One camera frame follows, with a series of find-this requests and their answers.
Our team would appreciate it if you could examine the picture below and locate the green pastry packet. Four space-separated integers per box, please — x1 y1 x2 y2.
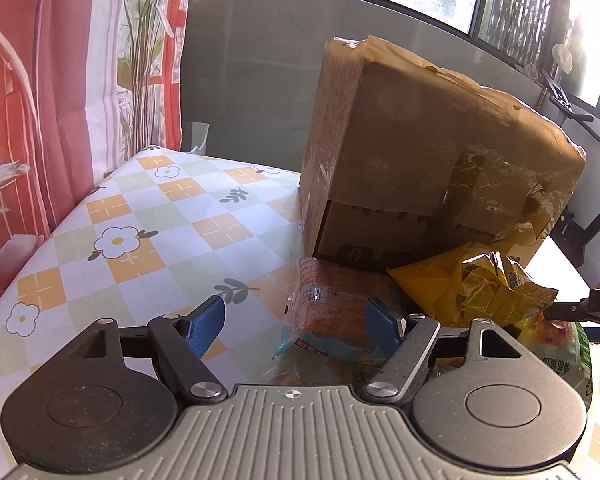
517 310 595 411

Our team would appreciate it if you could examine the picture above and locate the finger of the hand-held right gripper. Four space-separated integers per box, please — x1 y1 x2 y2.
544 287 600 335

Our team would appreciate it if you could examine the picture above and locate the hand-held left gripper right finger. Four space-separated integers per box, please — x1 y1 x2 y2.
361 297 524 404

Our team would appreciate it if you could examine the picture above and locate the taped cardboard box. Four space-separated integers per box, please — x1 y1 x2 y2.
298 35 587 281

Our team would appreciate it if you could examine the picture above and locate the yellow snack bag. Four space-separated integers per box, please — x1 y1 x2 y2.
387 241 560 331

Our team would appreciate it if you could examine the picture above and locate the clear blue-ended snack packet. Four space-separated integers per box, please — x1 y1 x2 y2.
272 252 406 366

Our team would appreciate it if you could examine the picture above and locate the red printed curtain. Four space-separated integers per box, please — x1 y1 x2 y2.
0 0 197 313

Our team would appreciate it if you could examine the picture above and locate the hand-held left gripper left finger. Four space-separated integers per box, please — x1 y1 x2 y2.
80 295 229 406

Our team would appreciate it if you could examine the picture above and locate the black exercise bike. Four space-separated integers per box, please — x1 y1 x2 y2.
537 67 600 272

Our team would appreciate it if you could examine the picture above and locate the white cloth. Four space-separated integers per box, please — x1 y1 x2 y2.
552 43 574 74

